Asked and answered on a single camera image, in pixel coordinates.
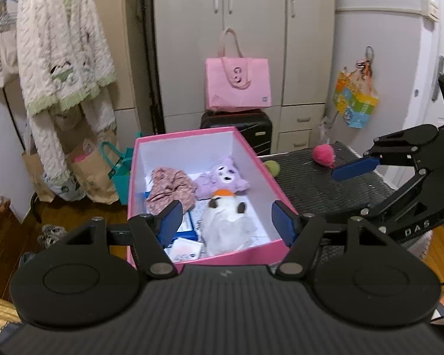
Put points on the orange ball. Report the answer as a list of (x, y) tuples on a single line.
[(222, 192)]

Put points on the white plastic bag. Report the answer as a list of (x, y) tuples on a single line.
[(325, 129)]

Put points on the white door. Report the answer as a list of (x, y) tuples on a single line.
[(392, 63)]

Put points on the floral fabric scrunchie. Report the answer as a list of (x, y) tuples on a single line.
[(170, 188)]

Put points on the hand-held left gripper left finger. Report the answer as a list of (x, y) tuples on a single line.
[(170, 218)]

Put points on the beige canvas tote bag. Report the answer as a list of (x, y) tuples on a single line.
[(0, 66)]

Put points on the brown paper bag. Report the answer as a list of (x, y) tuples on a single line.
[(92, 181), (35, 177)]

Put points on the cream fleece robe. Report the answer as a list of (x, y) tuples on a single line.
[(51, 37)]

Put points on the small white box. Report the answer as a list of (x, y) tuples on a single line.
[(185, 249)]

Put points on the blue packet with white labels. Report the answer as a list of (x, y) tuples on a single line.
[(188, 236)]

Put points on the purple plush toy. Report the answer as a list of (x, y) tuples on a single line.
[(225, 177)]

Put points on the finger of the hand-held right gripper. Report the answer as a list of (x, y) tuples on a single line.
[(355, 168), (392, 196)]

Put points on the pink tote bag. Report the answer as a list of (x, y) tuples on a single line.
[(222, 88)]

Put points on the grey slippers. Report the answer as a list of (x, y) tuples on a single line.
[(51, 233)]

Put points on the teal gift bag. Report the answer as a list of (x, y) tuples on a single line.
[(122, 181)]

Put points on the wooden cabinet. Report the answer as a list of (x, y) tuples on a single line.
[(3, 251)]

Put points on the white plush with brown patches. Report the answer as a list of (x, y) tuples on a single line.
[(222, 229)]

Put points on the grey wardrobe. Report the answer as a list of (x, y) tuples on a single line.
[(255, 44)]

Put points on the green ball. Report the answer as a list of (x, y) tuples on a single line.
[(272, 168)]

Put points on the black suitcase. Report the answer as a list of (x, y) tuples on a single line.
[(251, 129)]

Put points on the pink pompom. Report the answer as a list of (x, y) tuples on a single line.
[(322, 154)]

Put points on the colourful printed bag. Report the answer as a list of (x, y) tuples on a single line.
[(355, 103)]

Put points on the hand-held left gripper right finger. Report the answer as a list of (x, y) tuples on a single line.
[(283, 222)]

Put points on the pink cardboard box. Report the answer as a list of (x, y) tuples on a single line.
[(268, 188)]

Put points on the black clothes rack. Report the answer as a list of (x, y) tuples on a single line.
[(33, 201)]

